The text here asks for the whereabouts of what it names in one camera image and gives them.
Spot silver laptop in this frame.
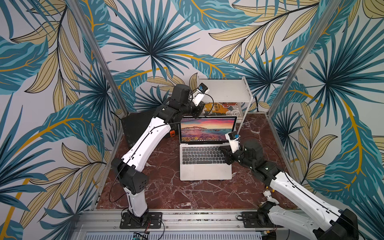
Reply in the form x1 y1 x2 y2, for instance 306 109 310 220
179 116 237 181

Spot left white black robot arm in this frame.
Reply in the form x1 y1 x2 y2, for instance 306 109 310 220
112 84 209 225

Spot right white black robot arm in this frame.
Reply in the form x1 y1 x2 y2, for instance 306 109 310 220
220 139 360 240

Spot orange illustrated book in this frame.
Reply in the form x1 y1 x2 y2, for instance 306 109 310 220
201 103 242 117

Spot white two-tier shelf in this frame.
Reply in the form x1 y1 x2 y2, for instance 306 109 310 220
197 76 254 134

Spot black tool case orange latches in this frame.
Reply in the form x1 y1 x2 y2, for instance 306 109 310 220
121 108 176 148

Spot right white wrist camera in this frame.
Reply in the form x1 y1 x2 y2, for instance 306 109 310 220
225 131 240 154

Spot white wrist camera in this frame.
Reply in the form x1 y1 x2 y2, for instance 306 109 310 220
225 131 240 154
192 83 209 107

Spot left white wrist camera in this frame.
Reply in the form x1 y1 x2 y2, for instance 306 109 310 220
192 83 209 107

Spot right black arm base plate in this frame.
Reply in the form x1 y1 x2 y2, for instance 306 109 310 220
240 212 273 229

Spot left aluminium corner post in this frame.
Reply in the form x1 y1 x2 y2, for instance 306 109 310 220
68 0 130 117

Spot aluminium corner post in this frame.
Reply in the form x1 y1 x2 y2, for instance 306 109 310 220
68 0 130 117
267 0 342 118

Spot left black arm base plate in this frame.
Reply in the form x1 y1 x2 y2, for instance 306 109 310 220
120 211 163 230

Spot aluminium front rail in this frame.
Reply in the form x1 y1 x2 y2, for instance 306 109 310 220
70 208 313 240

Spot right aluminium corner post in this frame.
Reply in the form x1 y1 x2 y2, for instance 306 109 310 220
267 0 342 118

